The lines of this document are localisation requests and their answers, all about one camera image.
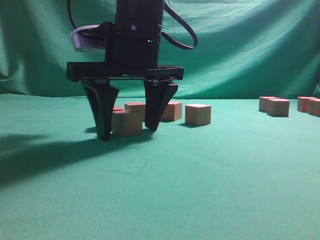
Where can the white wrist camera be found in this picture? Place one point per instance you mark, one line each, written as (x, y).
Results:
(83, 40)

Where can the pink cube carried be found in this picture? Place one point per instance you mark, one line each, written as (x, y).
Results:
(173, 111)

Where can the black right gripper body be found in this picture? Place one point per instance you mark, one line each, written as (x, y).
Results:
(124, 58)

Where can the pink cube column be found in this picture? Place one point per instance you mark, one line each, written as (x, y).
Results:
(314, 107)
(117, 108)
(126, 123)
(303, 103)
(198, 114)
(263, 103)
(278, 107)
(135, 106)

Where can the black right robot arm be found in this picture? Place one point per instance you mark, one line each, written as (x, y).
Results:
(140, 19)

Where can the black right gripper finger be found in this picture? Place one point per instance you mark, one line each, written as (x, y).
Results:
(101, 96)
(157, 97)

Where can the green cloth backdrop and cover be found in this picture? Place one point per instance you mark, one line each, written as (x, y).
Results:
(245, 176)

